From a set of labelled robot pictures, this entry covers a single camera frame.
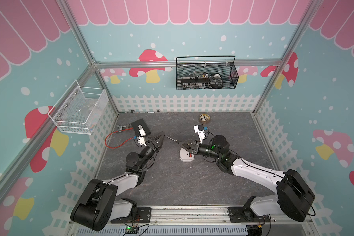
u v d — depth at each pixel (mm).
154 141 684
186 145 696
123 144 1026
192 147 666
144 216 744
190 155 918
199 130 689
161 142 759
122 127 1093
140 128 1078
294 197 420
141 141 716
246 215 660
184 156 917
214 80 899
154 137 753
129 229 727
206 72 943
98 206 413
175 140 712
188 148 675
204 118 1156
